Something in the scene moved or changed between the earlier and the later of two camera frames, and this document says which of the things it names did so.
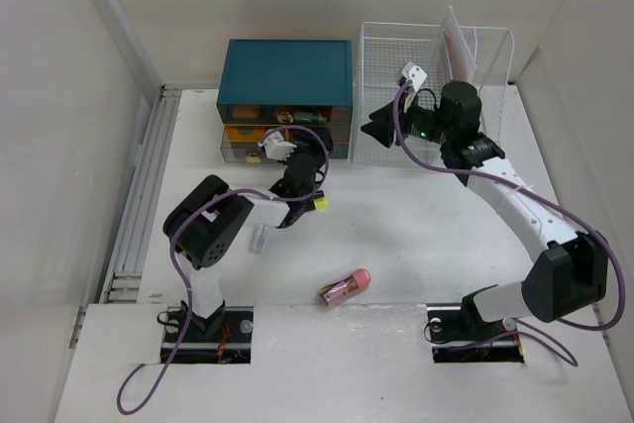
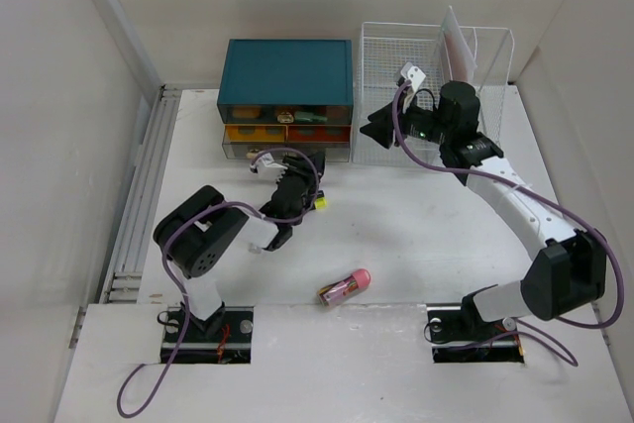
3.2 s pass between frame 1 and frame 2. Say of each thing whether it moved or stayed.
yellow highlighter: stayed
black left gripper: moved
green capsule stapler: stayed
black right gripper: stayed
